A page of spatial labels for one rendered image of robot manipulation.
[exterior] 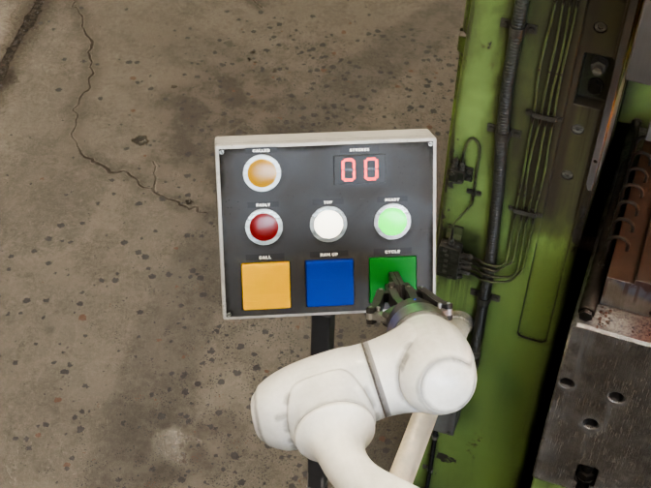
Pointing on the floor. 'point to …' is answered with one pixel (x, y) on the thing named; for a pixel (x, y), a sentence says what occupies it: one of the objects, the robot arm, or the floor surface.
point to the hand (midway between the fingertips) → (396, 287)
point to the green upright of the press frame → (496, 337)
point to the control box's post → (324, 333)
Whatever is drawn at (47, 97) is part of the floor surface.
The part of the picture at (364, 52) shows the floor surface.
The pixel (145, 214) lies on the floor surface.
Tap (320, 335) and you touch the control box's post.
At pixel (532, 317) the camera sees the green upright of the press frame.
